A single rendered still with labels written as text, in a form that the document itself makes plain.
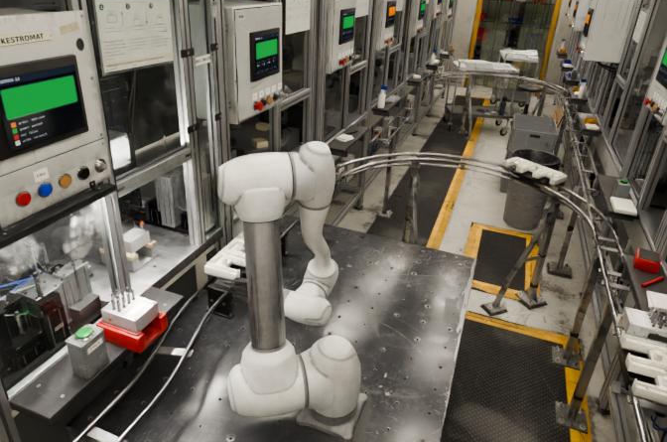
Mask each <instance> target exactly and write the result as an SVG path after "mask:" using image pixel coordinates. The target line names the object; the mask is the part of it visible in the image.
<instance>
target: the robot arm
mask: <svg viewBox="0 0 667 442"><path fill-rule="evenodd" d="M334 183H335V166H334V158H333V156H332V153H331V150H330V148H329V146H328V145H327V144H325V143H323V142H319V141H312V142H308V143H306V144H304V145H303V146H301V147H300V151H297V152H290V153H279V152H268V153H255V154H247V155H243V156H240V157H237V158H234V159H232V160H230V161H228V162H226V163H224V164H223V165H221V166H220V167H219V168H218V177H217V193H218V196H219V197H220V198H221V200H222V201H223V202H224V203H226V204H227V205H229V206H234V208H235V210H236V213H237V215H238V217H239V218H240V219H241V220H242V221H243V236H244V252H245V268H246V276H247V278H235V279H234V280H233V281H229V280H222V279H219V278H218V279H217V280H216V281H215V282H214V286H216V287H219V288H223V289H224V290H226V291H229V292H230V294H233V298H235V299H237V300H239V301H241V302H243V303H245V304H247V305H248V307H249V323H250V339H251V342H250V343H249V344H248V345H247V347H246V348H245V349H244V351H243V353H242V359H241V364H239V365H236V366H234V367H233V369H232V370H231V371H230V373H229V376H228V378H227V380H226V382H227V389H228V395H229V400H230V405H231V409H232V410H233V411H235V412H237V413H238V414H239V415H243V416H248V417H256V418H259V417H271V416H277V415H283V414H287V413H291V412H295V411H298V410H301V409H303V410H302V411H301V412H300V413H299V414H298V416H297V423H298V424H299V425H305V426H310V427H312V428H315V429H318V430H321V431H323V432H326V433H329V434H330V435H333V436H336V437H338V438H340V439H341V440H342V441H344V442H350V441H351V440H352V432H353V429H354V426H355V424H356V421H357V419H358V416H359V414H360V411H361V409H362V407H363V405H364V404H365V403H366V402H367V396H366V394H364V393H359V391H360V382H361V366H360V361H359V359H358V356H357V353H356V351H355V349H354V347H353V345H352V344H351V342H350V341H349V340H347V339H346V338H344V337H342V336H337V335H332V336H325V337H323V338H321V339H319V340H318V341H316V342H315V343H314V344H313V345H312V347H311V348H309V349H308V350H306V351H304V352H302V353H300V354H299V355H296V353H295V349H294V347H293V345H292V344H291V343H290V342H289V341H287V340H286V333H285V316H286V317H288V318H290V319H291V320H293V321H295V322H298V323H302V324H306V325H311V326H323V325H325V324H326V323H327V322H328V320H329V319H330V316H331V314H332V309H333V307H332V305H331V304H330V302H329V301H328V300H327V299H326V298H327V297H328V296H329V295H330V293H331V291H332V290H333V288H334V285H335V283H336V280H337V277H338V267H337V264H336V262H335V261H334V260H333V259H331V252H330V249H329V247H328V245H327V243H326V241H325V239H324V237H323V226H324V222H325V219H326V216H327V213H328V210H329V208H330V205H331V202H332V197H333V194H334ZM288 200H298V207H299V212H300V220H301V230H302V236H303V240H304V242H305V244H306V246H307V247H308V248H309V249H310V250H311V251H312V252H313V253H314V254H315V258H314V259H312V260H311V261H310V262H309V264H308V268H307V270H306V273H305V276H304V281H303V283H302V285H301V286H300V288H298V289H297V290H296V291H291V290H287V289H284V288H283V274H282V254H281V235H280V217H281V216H282V214H283V212H284V208H285V205H286V201H288ZM237 295H238V296H237Z"/></svg>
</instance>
